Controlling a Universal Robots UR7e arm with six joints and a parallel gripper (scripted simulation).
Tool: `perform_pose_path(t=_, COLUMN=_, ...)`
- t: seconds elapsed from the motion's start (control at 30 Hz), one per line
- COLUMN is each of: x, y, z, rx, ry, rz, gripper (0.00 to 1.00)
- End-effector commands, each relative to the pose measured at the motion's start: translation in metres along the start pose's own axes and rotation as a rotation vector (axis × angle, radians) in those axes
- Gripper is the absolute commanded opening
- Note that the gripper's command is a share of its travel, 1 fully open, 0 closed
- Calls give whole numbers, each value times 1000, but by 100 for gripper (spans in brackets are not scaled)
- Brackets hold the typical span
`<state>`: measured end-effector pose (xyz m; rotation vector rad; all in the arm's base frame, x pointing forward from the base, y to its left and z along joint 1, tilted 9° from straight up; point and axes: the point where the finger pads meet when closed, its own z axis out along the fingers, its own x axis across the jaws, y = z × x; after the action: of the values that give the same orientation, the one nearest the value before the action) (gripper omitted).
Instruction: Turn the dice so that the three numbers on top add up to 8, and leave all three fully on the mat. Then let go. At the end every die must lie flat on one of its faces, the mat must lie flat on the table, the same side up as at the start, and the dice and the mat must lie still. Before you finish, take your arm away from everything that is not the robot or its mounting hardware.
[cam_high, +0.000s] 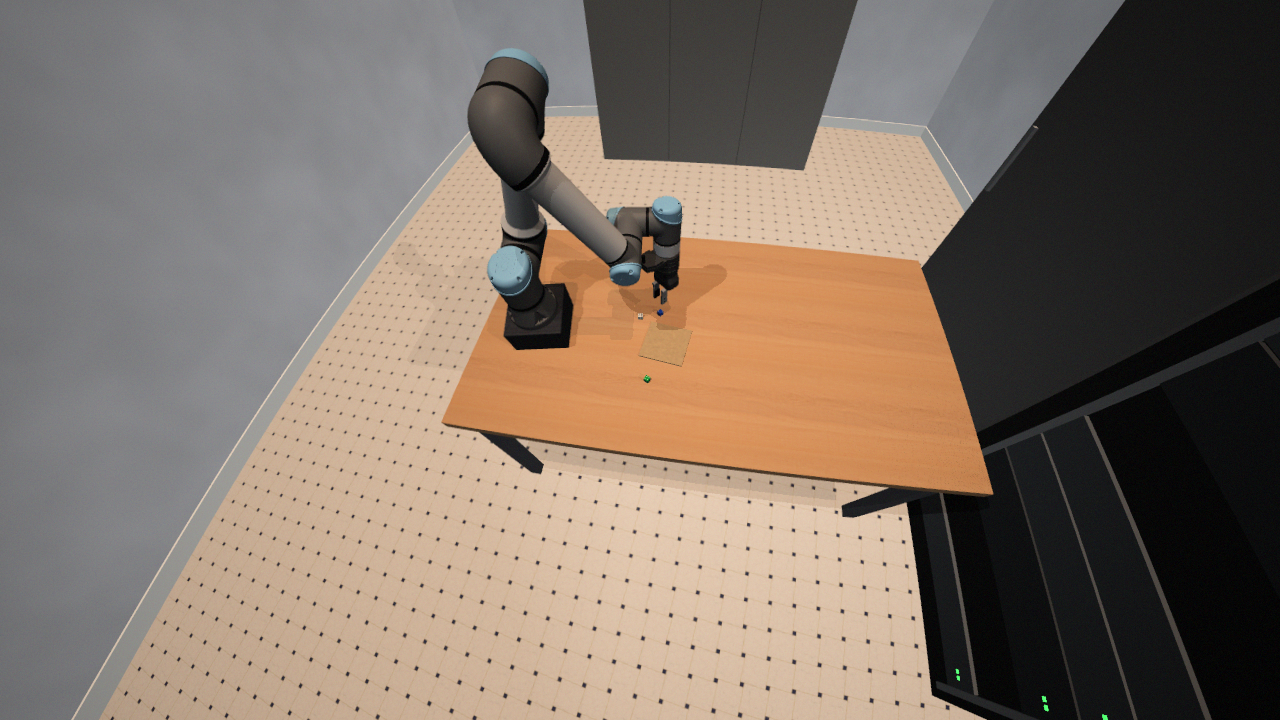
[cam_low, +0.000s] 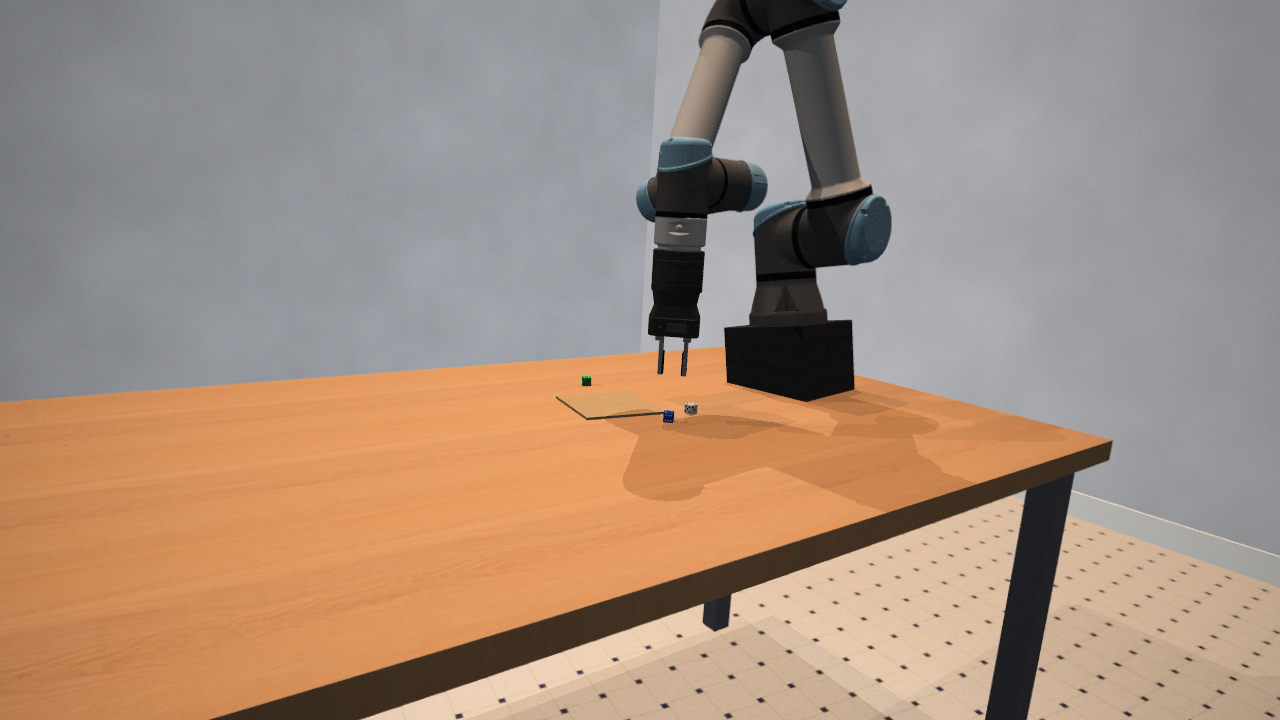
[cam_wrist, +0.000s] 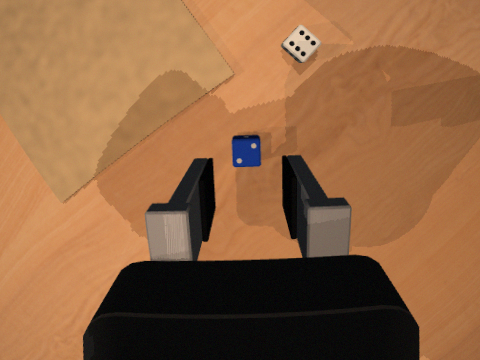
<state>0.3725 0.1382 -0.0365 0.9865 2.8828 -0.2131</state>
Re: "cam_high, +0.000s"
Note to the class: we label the tan mat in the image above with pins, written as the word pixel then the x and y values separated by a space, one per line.
pixel 665 343

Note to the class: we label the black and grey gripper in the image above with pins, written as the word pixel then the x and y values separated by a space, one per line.
pixel 669 279

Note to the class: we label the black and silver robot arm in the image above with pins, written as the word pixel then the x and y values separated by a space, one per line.
pixel 502 124

